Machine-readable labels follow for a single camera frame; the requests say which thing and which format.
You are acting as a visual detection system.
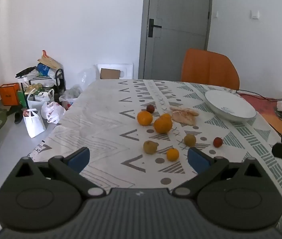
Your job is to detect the medium orange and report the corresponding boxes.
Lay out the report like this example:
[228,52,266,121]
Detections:
[137,111,153,126]

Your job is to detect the brown kiwi fruit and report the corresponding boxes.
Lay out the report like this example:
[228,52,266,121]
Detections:
[143,141,159,154]

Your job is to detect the black door handle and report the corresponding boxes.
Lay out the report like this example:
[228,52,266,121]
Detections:
[148,19,162,38]

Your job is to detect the blue and white packet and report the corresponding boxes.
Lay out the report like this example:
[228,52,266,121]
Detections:
[36,63,57,78]

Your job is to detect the orange box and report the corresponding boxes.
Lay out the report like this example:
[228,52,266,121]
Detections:
[0,83,21,106]

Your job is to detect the brown cardboard piece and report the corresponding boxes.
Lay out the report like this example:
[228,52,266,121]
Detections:
[100,68,121,80]

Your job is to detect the large orange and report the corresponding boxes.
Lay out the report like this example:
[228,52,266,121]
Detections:
[153,118,173,134]

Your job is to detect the green box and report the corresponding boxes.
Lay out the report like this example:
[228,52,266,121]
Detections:
[17,90,29,109]

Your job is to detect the white plastic bag red print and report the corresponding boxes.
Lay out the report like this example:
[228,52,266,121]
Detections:
[41,101,66,124]

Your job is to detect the black cable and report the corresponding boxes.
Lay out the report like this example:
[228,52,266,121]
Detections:
[235,89,282,103]

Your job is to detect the pale peel pieces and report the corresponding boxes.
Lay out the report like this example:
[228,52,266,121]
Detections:
[169,106,200,126]

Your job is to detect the yellow paper package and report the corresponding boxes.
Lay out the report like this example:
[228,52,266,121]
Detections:
[37,50,62,70]

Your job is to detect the clear plastic bag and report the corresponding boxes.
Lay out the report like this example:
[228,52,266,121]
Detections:
[77,68,98,88]

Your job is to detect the white paper bag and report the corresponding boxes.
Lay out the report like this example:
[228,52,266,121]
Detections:
[23,109,46,138]

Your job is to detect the orange chair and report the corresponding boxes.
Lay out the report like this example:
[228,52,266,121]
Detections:
[181,48,240,90]

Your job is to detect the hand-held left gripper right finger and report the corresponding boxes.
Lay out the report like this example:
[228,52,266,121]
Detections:
[172,147,268,198]

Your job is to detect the patterned tablecloth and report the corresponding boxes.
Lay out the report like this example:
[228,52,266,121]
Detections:
[27,79,282,235]

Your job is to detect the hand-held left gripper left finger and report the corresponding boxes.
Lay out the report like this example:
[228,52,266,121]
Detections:
[14,147,106,199]

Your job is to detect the white foam board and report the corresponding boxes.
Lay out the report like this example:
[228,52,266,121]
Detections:
[96,63,134,80]

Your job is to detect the translucent plastic bag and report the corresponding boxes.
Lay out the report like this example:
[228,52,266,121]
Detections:
[59,86,83,110]

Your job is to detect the white bag with groceries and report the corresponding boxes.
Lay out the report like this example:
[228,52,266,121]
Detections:
[27,89,55,110]

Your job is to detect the black flat item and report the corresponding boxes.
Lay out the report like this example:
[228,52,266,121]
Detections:
[15,66,36,78]

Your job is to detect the grey door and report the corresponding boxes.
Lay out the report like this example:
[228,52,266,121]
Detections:
[138,0,213,80]

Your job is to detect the red and orange table mat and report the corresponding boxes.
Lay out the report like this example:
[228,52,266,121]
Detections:
[238,92,282,137]

